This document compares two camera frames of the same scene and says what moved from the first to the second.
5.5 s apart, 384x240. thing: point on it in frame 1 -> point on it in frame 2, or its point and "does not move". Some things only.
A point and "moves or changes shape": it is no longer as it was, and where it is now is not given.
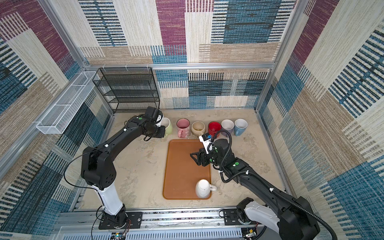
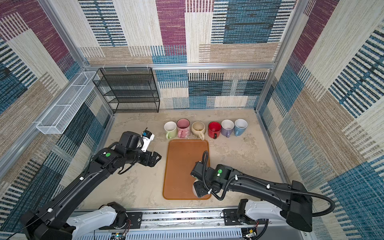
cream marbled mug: (198, 128) does not move
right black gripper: (200, 155) -> (199, 189)
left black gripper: (162, 131) -> (147, 161)
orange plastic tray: (180, 172) does not move
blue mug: (240, 126) does not move
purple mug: (227, 125) does not move
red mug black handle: (214, 127) does not move
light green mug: (168, 128) moves or changes shape
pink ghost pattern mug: (183, 125) does not move
